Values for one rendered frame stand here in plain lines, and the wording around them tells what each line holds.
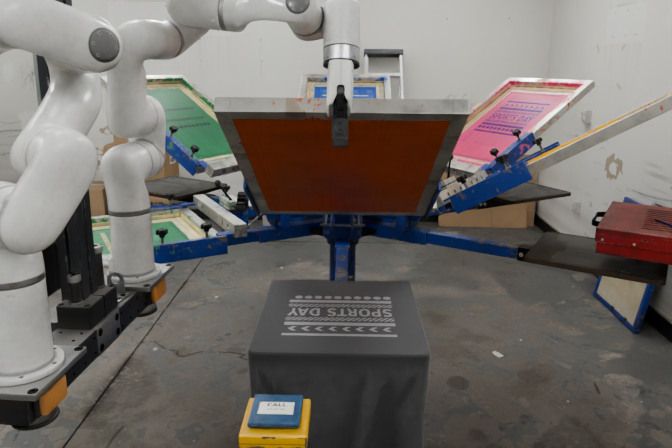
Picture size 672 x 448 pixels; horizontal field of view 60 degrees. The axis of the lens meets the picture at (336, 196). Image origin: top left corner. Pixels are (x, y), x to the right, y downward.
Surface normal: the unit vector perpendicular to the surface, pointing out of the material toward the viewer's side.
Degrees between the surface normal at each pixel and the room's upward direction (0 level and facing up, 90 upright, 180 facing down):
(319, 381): 93
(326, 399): 92
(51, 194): 87
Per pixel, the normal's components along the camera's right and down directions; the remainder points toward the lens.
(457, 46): -0.02, 0.22
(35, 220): 0.71, 0.13
